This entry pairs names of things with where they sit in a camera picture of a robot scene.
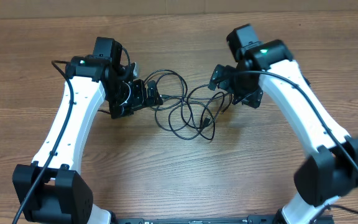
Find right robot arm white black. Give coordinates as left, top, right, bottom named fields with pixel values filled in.
left=209, top=24, right=358, bottom=223

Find black cable long thin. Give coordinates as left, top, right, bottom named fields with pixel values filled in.
left=154, top=83, right=233, bottom=141

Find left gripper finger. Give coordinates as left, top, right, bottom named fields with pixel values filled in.
left=147, top=80, right=163, bottom=106
left=132, top=79, right=145, bottom=108

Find black cable silver plugs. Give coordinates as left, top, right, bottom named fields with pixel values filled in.
left=145, top=69, right=188, bottom=112

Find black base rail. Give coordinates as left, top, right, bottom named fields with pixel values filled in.
left=116, top=214, right=334, bottom=224

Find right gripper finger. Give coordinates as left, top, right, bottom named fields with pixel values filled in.
left=208, top=64, right=229, bottom=91
left=232, top=90, right=262, bottom=108

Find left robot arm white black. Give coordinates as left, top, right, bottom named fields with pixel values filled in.
left=12, top=37, right=163, bottom=223

